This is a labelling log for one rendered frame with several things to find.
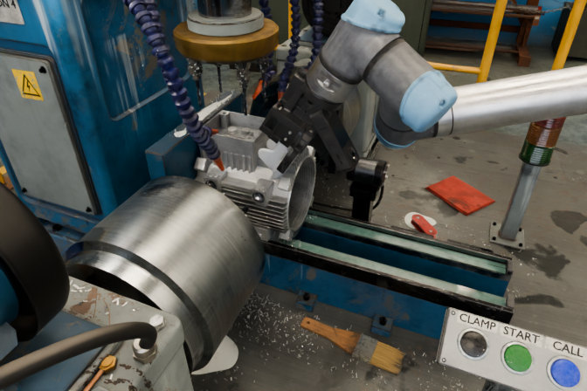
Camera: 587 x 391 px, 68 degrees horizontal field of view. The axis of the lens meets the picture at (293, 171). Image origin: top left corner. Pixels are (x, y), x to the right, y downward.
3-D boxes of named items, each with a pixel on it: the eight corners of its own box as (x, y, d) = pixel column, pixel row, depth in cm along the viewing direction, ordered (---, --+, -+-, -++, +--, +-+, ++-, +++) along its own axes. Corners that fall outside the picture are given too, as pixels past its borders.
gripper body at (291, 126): (275, 113, 78) (307, 61, 70) (314, 142, 78) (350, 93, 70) (256, 133, 72) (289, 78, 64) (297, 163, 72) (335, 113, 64)
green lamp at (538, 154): (520, 162, 95) (526, 144, 93) (519, 149, 100) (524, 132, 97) (550, 168, 93) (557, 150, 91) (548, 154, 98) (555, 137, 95)
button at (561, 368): (545, 380, 51) (549, 382, 50) (549, 354, 52) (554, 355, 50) (574, 389, 50) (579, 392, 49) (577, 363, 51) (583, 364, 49)
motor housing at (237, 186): (197, 234, 92) (185, 157, 81) (239, 186, 107) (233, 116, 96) (285, 258, 86) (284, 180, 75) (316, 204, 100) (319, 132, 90)
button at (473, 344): (457, 352, 54) (459, 353, 53) (461, 327, 55) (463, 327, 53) (482, 360, 53) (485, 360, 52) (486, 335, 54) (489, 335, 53)
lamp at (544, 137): (526, 144, 93) (532, 126, 90) (524, 132, 97) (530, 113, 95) (557, 150, 91) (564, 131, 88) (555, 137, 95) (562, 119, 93)
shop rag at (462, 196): (424, 188, 126) (424, 185, 126) (452, 176, 132) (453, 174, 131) (466, 216, 116) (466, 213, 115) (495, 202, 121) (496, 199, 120)
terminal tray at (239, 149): (199, 163, 87) (195, 131, 83) (225, 139, 95) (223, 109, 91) (253, 175, 83) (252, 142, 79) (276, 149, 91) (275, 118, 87)
